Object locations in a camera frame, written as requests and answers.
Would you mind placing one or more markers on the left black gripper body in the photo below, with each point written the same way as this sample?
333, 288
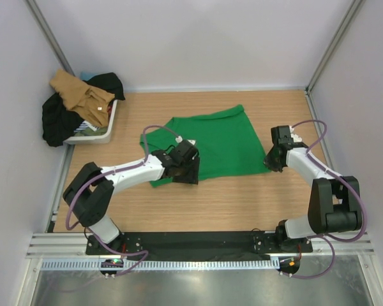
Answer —
182, 166

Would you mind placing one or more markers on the green tank top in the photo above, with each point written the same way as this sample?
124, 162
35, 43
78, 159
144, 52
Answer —
227, 142

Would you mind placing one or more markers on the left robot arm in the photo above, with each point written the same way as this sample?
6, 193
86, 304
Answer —
90, 192

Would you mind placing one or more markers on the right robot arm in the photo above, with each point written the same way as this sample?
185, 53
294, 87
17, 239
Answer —
334, 204

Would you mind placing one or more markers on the black tank top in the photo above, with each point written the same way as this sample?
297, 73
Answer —
108, 82

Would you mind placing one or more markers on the tan tank top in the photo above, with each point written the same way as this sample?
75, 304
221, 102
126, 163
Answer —
90, 102

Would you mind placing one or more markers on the white laundry bin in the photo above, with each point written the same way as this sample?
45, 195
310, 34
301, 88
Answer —
96, 139

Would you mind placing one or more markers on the camouflage garment in bin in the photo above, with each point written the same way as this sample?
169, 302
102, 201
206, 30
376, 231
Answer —
91, 132

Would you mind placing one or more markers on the striped garment in bin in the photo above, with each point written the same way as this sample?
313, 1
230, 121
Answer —
84, 125

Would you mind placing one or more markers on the black garment over bin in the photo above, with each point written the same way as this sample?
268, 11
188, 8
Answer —
58, 123

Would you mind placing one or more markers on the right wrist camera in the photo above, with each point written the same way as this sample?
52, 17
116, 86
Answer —
296, 138

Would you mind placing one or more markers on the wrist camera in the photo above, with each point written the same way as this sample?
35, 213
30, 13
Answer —
184, 144
296, 138

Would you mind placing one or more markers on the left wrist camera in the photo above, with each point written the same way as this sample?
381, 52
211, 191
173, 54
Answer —
184, 144

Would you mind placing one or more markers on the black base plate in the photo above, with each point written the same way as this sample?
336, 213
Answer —
204, 247

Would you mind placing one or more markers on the slotted cable duct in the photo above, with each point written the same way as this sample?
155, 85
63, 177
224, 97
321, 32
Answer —
114, 264

